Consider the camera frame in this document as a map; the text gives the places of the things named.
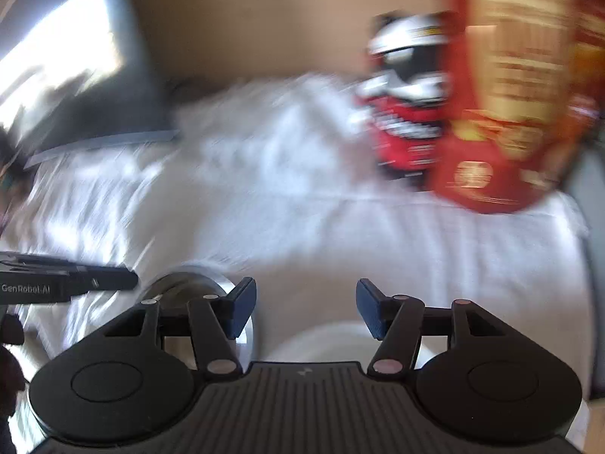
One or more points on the black curved monitor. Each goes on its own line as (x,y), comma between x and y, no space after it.
(142,56)

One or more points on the white bowl with gold rim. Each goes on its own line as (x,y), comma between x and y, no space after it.
(321,345)

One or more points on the stainless steel bowl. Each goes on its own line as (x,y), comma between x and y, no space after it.
(189,283)

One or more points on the white textured cloth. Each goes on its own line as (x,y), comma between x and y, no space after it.
(283,208)

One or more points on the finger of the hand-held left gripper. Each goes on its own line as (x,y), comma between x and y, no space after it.
(108,279)

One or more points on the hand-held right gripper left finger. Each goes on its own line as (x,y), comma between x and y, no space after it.
(241,307)

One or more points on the red snack bag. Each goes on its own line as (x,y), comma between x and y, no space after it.
(510,104)

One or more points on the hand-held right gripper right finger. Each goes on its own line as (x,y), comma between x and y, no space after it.
(371,310)

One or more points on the bear figurine with goggles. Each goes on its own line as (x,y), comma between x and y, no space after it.
(406,123)

